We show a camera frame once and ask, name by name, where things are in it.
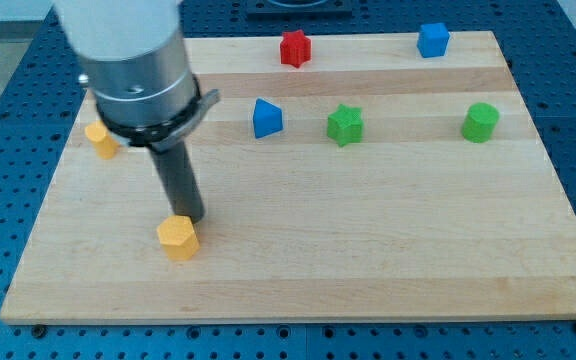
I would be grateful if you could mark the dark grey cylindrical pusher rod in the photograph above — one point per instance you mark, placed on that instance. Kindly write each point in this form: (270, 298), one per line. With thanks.
(177, 176)

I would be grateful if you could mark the green cylinder block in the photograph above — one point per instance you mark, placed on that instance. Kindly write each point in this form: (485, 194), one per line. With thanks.
(479, 123)

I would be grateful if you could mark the light wooden board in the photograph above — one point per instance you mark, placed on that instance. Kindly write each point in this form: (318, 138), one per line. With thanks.
(414, 223)

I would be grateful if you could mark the green star block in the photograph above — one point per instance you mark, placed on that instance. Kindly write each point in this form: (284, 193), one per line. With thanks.
(345, 125)

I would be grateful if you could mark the blue cube block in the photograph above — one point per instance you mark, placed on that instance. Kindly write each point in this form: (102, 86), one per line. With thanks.
(433, 40)

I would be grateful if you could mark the yellow cylinder block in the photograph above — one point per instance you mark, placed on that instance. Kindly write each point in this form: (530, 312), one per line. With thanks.
(99, 136)

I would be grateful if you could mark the yellow hexagon block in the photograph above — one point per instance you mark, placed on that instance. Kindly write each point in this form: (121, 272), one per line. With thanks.
(178, 238)

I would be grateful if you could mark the red star block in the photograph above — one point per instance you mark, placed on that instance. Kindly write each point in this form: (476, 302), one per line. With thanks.
(295, 48)

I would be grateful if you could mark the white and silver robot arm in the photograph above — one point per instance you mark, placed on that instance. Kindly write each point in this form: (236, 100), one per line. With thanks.
(134, 61)

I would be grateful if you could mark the blue triangle block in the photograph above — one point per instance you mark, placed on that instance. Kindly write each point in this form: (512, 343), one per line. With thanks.
(267, 118)

